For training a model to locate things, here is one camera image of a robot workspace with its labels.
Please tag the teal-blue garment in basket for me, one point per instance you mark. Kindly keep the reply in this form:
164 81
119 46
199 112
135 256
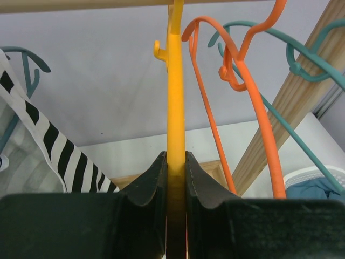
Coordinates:
319 188

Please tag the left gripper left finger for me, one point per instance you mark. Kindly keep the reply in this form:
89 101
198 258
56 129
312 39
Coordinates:
142 219

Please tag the black white striped tank top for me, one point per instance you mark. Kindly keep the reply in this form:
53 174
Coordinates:
77 173

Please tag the white plastic laundry basket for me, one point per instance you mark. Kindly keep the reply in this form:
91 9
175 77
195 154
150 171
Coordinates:
310 173

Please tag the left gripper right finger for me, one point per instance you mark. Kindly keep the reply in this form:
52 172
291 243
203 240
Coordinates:
209 225

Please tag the teal plastic hanger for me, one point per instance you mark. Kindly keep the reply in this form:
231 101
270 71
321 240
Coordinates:
312 67

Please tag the yellow plastic hanger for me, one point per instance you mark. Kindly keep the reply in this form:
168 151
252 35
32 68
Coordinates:
176 201

